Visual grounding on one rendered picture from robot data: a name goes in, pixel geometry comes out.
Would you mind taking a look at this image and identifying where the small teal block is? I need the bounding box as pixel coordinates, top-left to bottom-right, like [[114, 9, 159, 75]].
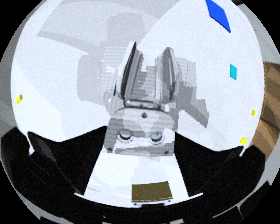
[[229, 63, 237, 80]]

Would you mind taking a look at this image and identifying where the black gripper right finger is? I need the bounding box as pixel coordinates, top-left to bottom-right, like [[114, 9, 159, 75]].
[[173, 132, 244, 198]]

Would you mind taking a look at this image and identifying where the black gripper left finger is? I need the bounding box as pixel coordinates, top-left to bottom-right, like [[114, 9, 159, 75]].
[[27, 125, 108, 196]]

